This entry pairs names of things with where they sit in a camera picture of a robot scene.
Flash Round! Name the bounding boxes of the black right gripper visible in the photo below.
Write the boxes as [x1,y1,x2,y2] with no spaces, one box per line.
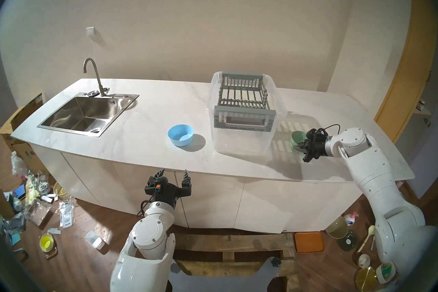
[294,134,332,163]

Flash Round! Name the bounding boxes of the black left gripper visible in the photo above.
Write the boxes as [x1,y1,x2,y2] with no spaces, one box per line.
[144,168,192,208]

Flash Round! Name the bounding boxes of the green bowl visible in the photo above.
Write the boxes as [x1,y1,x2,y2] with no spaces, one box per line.
[290,131,309,153]

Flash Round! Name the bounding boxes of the blue bowl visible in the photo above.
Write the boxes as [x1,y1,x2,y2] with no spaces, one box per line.
[168,124,194,147]

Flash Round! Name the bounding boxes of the grey drying rack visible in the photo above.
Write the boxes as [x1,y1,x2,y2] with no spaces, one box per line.
[214,72,276,133]

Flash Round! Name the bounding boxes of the clear glass bowl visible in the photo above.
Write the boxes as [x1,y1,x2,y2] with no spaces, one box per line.
[325,216,349,239]

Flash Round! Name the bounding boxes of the woven basket bowl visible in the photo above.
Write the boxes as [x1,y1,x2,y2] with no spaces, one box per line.
[53,181,70,200]

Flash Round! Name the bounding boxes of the yellow glass plate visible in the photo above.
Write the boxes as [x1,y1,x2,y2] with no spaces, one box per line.
[355,266,378,292]

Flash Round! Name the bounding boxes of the white counter cabinet base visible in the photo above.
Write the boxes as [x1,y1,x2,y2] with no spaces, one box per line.
[33,144,365,234]

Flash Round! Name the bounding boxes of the clear plastic tub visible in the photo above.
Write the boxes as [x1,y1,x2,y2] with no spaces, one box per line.
[205,71,288,155]

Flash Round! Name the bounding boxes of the wooden pallet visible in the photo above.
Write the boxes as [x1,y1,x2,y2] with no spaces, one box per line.
[171,233,298,292]

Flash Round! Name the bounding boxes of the orange tray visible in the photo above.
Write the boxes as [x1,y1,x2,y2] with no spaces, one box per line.
[295,232,325,254]

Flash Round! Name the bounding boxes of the white plastic cup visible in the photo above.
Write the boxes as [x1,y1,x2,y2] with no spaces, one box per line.
[85,231,105,249]

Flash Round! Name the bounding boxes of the dark round disc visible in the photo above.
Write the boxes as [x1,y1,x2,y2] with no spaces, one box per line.
[337,230,357,252]

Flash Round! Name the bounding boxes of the cream plastic spoon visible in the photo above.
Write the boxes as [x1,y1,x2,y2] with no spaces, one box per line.
[357,225,377,254]

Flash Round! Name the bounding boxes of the stainless steel sink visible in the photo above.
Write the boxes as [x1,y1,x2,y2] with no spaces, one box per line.
[37,92,140,138]

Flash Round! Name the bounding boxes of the clear bag with paper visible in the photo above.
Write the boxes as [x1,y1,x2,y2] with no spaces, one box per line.
[58,201,76,228]

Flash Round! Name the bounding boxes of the yellow wooden door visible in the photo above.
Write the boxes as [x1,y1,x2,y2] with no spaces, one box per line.
[374,0,438,145]

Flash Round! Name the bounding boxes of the metal gooseneck faucet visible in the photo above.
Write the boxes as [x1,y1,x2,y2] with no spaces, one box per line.
[83,58,110,97]

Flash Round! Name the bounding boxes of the yellow packet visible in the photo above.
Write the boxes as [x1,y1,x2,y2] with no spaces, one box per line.
[26,177,41,206]

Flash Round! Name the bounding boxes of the yellow cup on floor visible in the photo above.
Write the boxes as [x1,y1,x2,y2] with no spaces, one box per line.
[39,233,58,258]

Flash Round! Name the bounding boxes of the white cup with green sponge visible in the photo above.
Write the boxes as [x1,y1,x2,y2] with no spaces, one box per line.
[376,262,397,284]

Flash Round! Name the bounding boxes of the white plastic bag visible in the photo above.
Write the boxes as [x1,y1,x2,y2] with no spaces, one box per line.
[10,151,28,179]

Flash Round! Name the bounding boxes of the brown cardboard box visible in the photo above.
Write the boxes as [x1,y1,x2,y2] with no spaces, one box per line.
[0,92,47,172]

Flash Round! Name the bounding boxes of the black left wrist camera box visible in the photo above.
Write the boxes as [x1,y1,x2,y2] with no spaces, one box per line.
[149,177,168,194]

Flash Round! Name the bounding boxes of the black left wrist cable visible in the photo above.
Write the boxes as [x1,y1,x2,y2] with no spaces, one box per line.
[137,197,154,217]

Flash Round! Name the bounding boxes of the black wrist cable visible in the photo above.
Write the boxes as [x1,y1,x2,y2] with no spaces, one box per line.
[137,197,154,217]
[322,124,341,138]

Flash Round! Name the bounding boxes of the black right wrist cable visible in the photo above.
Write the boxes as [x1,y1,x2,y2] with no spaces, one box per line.
[322,124,341,138]

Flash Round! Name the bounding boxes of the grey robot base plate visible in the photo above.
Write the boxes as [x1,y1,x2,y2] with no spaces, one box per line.
[168,256,282,292]

